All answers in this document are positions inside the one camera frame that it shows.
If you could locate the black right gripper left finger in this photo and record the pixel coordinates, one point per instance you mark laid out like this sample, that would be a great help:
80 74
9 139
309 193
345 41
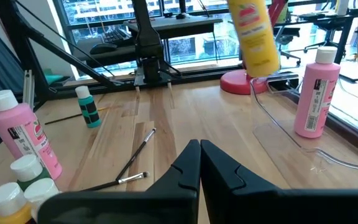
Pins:
120 208

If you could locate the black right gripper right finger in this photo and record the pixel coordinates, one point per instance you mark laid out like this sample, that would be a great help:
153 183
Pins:
275 208

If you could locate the teal small paint bottle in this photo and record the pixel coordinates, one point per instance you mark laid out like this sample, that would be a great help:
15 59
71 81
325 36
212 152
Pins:
85 99

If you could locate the pink large paint bottle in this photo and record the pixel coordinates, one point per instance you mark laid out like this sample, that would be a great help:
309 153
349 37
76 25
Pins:
328 93
8 124

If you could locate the yellow large paint bottle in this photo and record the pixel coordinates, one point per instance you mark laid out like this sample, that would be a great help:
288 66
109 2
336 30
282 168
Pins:
253 46

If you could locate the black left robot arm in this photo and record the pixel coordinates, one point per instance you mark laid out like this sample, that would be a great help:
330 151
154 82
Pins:
146 31

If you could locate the white small paint bottle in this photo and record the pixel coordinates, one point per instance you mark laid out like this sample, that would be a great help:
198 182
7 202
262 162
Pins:
40 191

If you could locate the green small paint bottle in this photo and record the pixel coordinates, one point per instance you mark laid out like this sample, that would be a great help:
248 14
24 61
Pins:
26 168

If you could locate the yellow small paint bottle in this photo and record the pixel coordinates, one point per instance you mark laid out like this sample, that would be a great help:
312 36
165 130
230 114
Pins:
6 199

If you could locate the clear plastic organizer bin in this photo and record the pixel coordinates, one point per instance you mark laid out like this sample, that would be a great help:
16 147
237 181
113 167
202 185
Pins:
275 124

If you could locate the red desk lamp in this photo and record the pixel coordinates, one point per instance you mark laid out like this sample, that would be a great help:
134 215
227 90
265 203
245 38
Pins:
235 82

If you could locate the teal cloth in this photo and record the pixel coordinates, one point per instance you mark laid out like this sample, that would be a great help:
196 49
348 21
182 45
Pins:
54 79

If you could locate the silver aluminium profile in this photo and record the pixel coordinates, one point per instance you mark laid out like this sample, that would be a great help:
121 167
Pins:
29 90

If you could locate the grey side desk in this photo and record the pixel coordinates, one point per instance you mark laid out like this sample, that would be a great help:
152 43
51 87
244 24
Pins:
123 53

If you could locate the black computer mouse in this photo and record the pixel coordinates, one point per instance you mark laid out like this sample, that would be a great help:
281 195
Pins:
102 48

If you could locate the black diagonal strut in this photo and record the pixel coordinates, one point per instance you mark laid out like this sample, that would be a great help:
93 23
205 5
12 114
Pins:
57 53

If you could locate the black office chair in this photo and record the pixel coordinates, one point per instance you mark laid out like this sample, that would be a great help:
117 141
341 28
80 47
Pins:
325 29
286 39

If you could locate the black keyboard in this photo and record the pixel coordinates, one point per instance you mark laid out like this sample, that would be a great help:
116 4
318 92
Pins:
115 36

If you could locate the large window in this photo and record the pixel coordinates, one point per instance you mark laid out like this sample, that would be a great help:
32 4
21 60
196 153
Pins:
197 46

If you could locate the black work table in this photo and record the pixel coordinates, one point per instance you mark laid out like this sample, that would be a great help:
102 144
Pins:
346 34

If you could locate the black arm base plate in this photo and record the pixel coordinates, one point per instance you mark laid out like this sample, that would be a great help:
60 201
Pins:
152 81

